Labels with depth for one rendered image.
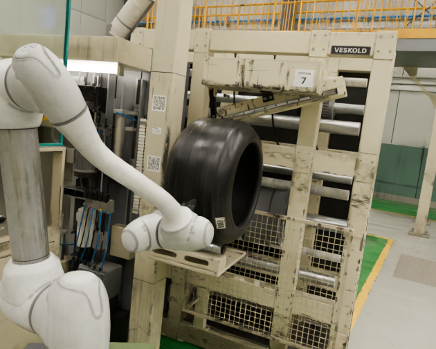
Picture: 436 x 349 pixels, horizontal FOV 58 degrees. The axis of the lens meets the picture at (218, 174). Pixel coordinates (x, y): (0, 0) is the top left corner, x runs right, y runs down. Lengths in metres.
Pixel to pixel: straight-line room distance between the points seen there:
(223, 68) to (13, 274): 1.37
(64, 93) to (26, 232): 0.41
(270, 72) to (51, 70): 1.22
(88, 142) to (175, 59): 0.92
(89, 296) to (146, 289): 1.01
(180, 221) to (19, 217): 0.44
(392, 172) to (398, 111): 1.51
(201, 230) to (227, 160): 0.49
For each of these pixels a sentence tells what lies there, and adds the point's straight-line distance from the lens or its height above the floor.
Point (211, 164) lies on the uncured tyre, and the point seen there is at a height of 1.28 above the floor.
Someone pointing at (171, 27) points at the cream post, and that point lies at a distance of 1.95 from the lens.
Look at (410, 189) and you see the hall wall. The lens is 10.84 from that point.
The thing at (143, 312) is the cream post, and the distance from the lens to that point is 2.16.
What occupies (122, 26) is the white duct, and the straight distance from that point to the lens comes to 2.48.
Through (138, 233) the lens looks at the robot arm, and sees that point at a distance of 1.25.
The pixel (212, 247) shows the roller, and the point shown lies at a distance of 1.77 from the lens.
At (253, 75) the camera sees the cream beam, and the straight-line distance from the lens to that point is 2.02.
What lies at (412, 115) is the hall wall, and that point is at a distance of 10.89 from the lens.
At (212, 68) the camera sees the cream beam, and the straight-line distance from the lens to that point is 2.11.
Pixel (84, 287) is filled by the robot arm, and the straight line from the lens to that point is 1.11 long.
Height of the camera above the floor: 1.45
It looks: 7 degrees down
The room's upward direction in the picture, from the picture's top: 6 degrees clockwise
